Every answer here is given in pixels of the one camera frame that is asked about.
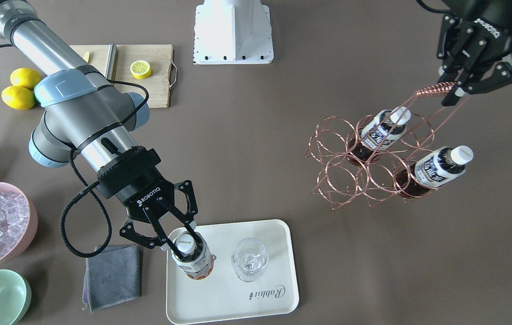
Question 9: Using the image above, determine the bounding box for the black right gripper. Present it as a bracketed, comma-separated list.
[97, 146, 202, 259]

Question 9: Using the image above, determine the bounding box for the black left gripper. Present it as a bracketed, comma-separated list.
[437, 0, 512, 107]

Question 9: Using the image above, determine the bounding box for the tea bottle white cap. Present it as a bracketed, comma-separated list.
[169, 228, 215, 280]

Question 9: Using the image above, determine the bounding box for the copper wire bottle basket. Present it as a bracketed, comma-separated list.
[305, 83, 468, 210]

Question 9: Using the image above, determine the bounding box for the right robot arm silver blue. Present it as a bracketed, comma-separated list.
[0, 0, 207, 262]

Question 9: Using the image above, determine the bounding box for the tea bottle in basket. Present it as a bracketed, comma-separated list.
[347, 107, 412, 166]
[395, 145, 474, 198]

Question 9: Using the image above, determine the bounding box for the grey folded cloth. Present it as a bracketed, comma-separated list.
[83, 245, 142, 313]

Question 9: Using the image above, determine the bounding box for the clear wine glass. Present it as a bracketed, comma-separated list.
[231, 238, 269, 283]

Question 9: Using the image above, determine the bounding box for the cream rectangular tray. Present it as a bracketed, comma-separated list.
[166, 219, 300, 325]

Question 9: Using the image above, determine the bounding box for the half lemon slice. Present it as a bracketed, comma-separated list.
[129, 60, 152, 80]

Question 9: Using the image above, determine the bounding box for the wooden cutting board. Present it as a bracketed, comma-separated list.
[70, 44, 175, 108]

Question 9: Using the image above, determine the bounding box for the steel muddler black tip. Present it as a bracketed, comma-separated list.
[103, 44, 117, 80]

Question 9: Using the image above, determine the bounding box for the yellow plastic knife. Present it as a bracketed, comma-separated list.
[83, 51, 90, 63]

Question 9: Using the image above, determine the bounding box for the yellow lemon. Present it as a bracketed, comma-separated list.
[9, 68, 43, 90]
[1, 86, 36, 110]

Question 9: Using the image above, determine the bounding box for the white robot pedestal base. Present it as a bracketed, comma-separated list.
[193, 0, 274, 65]

